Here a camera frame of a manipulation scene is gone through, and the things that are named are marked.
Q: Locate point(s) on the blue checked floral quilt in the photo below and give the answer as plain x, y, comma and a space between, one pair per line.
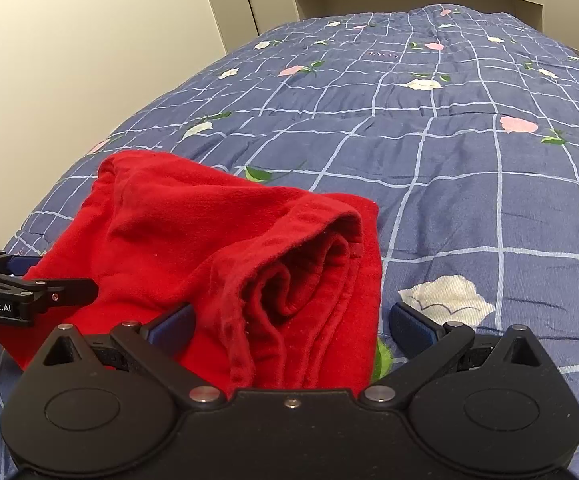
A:
449, 170

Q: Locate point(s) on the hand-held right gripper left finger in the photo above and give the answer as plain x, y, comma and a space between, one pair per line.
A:
174, 327

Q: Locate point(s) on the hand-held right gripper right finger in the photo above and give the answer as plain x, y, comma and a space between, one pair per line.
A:
412, 327

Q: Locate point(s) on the red pants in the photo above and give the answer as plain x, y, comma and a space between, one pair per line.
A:
179, 240

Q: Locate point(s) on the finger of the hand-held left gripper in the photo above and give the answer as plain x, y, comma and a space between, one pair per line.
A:
64, 292
22, 265

